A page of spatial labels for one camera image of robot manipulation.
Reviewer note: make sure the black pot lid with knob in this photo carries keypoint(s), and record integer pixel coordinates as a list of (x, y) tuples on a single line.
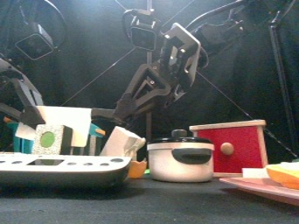
[(179, 139)]

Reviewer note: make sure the green small object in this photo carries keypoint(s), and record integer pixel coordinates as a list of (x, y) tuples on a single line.
[(147, 171)]

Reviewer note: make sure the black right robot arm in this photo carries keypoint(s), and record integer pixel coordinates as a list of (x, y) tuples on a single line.
[(221, 29)]

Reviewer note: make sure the white toy block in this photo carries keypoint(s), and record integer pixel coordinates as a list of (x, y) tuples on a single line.
[(119, 143)]

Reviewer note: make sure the white toy cooking pot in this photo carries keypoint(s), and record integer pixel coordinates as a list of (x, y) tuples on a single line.
[(171, 172)]

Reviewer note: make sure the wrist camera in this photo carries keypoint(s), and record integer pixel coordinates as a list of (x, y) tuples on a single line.
[(143, 38), (34, 43)]

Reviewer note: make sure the pink plastic tray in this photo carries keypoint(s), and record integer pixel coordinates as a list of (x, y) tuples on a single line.
[(256, 186)]

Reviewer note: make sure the orange toy fruit wedge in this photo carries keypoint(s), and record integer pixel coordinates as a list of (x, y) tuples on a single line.
[(284, 176)]

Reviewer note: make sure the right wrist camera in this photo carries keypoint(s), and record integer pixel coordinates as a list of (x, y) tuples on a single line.
[(143, 38)]

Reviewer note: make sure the tan toy eggshell half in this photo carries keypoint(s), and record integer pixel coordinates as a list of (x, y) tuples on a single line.
[(136, 172)]

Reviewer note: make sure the thin vertical frame pole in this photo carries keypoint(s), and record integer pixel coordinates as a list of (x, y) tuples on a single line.
[(148, 128)]

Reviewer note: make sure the teal basket with orange rim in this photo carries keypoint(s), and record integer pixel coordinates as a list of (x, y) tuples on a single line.
[(20, 145)]

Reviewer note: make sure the white and yellow toy food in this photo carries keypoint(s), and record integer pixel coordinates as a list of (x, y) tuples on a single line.
[(291, 165)]

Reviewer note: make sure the white toy induction cooker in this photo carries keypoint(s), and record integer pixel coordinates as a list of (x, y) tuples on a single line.
[(57, 173)]

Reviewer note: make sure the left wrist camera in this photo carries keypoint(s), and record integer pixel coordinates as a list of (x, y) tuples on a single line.
[(34, 43)]

